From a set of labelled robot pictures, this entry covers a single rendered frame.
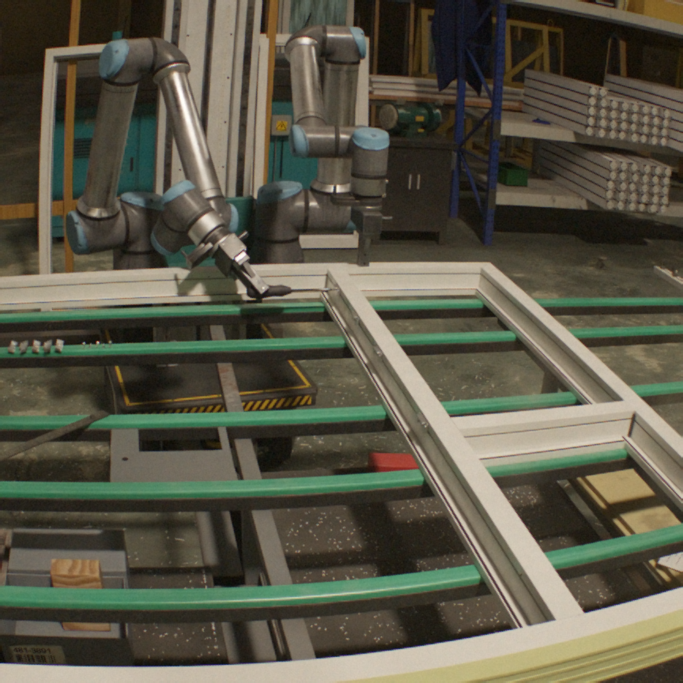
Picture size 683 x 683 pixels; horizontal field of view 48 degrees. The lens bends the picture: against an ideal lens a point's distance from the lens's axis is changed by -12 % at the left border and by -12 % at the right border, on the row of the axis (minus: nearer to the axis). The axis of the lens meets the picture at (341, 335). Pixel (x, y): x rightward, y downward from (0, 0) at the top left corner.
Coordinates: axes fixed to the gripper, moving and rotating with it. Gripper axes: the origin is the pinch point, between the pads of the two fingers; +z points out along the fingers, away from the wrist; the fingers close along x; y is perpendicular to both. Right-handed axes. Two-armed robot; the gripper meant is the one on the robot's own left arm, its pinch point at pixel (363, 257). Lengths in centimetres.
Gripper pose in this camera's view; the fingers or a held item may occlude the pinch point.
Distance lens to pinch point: 220.8
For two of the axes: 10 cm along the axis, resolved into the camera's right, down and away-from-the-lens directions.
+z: -0.6, 9.2, 3.8
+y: 9.7, -0.3, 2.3
